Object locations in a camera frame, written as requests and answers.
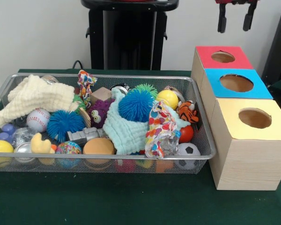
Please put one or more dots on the blue spiky ball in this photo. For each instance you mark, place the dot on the blue spiky ball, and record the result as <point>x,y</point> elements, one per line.
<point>65,125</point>

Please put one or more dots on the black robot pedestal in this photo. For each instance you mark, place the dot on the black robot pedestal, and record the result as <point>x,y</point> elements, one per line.
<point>131,35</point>

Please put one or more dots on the smooth yellow ball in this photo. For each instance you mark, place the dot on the smooth yellow ball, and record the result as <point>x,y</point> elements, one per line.
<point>167,99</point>

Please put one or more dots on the large multicoloured patterned cloth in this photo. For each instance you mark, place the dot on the large multicoloured patterned cloth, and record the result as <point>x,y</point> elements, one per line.
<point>159,126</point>

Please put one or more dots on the wooden box with three holes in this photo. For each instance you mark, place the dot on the wooden box with three holes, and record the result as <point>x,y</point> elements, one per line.
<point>248,164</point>

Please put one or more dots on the cream waffle cloth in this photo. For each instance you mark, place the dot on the cream waffle cloth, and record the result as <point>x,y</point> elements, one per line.
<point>37,93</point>

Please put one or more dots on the small knotted multicoloured cloth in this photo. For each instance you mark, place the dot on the small knotted multicoloured cloth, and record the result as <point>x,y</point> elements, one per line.
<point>85,84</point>

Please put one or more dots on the dark green table cloth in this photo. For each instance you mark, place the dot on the dark green table cloth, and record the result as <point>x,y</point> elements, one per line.
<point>131,199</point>

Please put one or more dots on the white baseball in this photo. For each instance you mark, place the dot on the white baseball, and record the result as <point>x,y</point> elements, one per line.
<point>38,120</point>

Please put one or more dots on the blue spiky toy with eyes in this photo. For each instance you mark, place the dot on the blue spiky toy with eyes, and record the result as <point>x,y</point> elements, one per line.
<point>135,105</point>

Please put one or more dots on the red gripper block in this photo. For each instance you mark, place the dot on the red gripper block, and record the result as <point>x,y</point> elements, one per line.
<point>234,1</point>

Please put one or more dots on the mint green waffle cloth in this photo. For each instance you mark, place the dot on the mint green waffle cloth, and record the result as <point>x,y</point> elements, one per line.
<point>126,133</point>

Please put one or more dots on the orange foam ball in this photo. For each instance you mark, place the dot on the orange foam ball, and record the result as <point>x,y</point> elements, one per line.
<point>98,146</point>

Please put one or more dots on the orange striped tiger plush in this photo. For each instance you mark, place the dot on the orange striped tiger plush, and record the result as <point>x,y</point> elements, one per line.
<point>187,112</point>

